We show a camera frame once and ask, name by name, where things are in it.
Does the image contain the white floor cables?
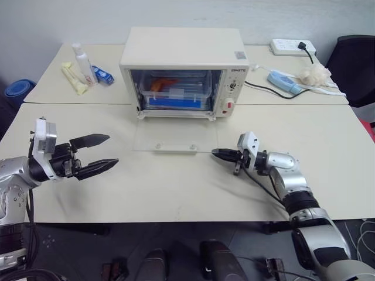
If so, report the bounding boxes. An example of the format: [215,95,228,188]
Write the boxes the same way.
[342,217,375,262]

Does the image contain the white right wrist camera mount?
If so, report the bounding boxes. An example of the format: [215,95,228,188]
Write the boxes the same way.
[237,131,260,170]

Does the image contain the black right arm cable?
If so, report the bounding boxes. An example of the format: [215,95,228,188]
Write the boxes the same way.
[241,166,294,218]

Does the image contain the glass oven door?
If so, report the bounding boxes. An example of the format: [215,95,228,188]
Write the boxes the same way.
[132,118,219,155]

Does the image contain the small blue white carton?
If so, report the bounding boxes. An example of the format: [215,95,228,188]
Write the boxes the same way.
[91,64,116,86]

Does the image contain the light blue handheld device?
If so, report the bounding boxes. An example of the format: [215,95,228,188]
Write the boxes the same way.
[267,70,302,95]

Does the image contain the red object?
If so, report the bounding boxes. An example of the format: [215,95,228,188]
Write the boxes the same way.
[358,118,375,145]

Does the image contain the black office chair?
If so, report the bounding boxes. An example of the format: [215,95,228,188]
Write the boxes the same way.
[324,35,375,108]

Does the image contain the white power strip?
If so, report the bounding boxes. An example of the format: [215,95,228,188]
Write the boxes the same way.
[269,38,318,57]

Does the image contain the dark rounded shape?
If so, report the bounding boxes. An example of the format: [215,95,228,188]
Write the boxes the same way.
[200,239,247,281]
[142,248,170,281]

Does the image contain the clear plastic food container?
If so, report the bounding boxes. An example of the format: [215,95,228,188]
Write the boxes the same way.
[139,74,213,111]

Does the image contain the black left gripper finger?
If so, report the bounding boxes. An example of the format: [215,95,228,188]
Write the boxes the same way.
[69,133,111,149]
[75,159,120,182]

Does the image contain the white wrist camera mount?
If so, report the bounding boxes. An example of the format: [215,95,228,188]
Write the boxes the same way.
[237,131,260,170]
[30,116,59,183]

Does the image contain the black table frame bracket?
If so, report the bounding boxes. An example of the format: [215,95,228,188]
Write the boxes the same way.
[262,221,291,235]

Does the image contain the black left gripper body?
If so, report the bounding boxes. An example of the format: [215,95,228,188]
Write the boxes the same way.
[49,142,84,179]

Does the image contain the black oven power cord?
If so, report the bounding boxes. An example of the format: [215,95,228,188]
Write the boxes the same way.
[244,42,320,100]

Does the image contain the small dark red block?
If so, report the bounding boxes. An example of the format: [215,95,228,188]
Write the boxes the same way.
[101,256,130,281]
[257,256,285,281]

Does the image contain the cream toaster oven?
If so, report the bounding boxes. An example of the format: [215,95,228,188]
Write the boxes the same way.
[119,26,250,121]

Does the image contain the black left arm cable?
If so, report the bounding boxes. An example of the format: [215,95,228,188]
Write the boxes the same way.
[24,131,40,266]

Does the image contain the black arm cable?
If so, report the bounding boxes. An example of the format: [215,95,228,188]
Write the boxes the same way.
[241,166,294,218]
[24,131,40,266]

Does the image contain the white plastic bottle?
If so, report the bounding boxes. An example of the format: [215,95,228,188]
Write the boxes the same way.
[71,43,98,87]

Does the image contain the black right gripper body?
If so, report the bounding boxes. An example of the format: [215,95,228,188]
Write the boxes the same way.
[233,149,250,177]

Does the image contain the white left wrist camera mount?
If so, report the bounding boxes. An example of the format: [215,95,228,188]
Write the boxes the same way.
[30,116,59,183]

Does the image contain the yellow plastic packet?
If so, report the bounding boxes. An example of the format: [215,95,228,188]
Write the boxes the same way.
[60,60,89,96]

